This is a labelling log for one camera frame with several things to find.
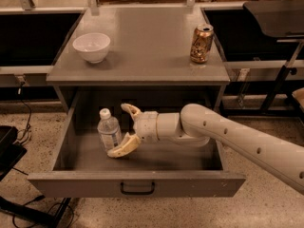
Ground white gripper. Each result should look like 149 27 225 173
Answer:
107 103 158 158

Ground clear plastic water bottle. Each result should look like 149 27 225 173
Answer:
97 108 122 152

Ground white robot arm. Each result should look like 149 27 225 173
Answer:
107 104 304 194

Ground grey open top drawer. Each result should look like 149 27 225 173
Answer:
28 90 245 198

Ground white ceramic bowl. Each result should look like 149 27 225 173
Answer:
72 33 111 64

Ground gold soda can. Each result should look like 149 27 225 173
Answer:
190 24 214 64

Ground black equipment at left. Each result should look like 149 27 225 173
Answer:
0 125 27 181

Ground black drawer handle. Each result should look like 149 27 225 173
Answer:
120 182 155 196

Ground black hanging cable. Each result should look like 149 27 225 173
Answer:
15 79 33 144

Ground black floor cables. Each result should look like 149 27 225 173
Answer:
0 193 75 228

